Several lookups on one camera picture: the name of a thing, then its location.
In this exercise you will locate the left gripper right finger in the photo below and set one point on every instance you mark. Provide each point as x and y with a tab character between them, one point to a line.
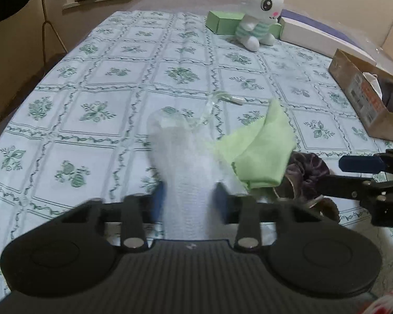
241	210

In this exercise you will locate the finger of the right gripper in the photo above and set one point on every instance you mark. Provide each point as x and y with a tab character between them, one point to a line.
381	162
349	187

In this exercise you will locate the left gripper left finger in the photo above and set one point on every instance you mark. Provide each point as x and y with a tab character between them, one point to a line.
136	210

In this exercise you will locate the purple velvet scrunchie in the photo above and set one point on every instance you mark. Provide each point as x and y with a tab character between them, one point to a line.
301	177

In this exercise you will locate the brown fuzzy scrunchie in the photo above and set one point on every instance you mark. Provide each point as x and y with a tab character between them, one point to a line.
324	206

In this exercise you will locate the light green cloth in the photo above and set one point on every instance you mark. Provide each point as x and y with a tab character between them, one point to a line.
259	152

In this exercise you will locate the dark grey sock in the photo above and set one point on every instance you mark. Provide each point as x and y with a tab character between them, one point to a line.
386	86

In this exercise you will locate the white cloth in box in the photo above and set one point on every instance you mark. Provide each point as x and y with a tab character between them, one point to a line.
373	81

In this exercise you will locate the brown cardboard box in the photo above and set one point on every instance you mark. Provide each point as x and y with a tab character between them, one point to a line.
348	70

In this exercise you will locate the green floral tablecloth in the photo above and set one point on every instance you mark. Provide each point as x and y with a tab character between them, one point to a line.
82	132

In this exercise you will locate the small clear plastic clip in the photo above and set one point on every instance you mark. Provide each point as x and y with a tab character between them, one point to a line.
213	99

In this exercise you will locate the white blue flat box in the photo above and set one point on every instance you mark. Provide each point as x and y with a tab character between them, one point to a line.
313	35

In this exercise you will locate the light green small box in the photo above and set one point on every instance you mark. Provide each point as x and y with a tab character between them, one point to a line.
226	23

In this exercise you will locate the white bunny plush toy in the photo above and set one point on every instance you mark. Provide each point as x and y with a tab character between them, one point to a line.
254	28

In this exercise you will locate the metal coat rack stand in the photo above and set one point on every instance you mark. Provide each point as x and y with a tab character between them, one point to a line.
47	23

